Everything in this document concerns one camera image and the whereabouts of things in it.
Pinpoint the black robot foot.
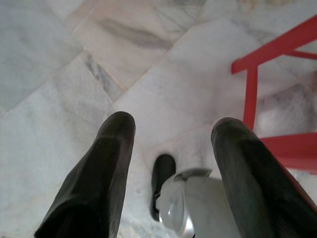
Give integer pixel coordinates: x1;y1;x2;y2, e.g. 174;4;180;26
150;154;177;222

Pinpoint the red plastic stool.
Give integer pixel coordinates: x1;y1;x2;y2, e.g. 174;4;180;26
231;14;317;174

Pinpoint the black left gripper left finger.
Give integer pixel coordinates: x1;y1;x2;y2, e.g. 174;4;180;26
34;111;136;238

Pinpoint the white silver robot leg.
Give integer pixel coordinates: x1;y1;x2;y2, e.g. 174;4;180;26
156;168;242;238

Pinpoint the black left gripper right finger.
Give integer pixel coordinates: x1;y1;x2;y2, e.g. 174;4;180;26
211;118;317;238

